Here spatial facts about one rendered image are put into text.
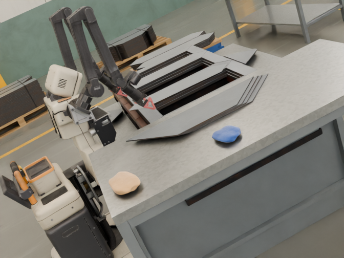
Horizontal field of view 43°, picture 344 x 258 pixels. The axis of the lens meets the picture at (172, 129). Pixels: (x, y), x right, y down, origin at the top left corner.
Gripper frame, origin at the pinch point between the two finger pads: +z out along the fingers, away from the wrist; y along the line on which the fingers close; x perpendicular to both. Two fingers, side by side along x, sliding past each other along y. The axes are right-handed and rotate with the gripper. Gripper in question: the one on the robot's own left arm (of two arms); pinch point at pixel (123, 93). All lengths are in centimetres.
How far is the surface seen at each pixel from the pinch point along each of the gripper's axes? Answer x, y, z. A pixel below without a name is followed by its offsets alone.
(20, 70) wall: 36, 684, 60
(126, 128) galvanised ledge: 16.8, 23.8, 27.0
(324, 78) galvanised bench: -46, -128, 17
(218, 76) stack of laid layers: -47, -16, 41
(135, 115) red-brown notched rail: 6.9, -0.2, 15.6
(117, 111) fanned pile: 10, 53, 26
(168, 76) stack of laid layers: -33, 31, 34
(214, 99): -16, -95, -1
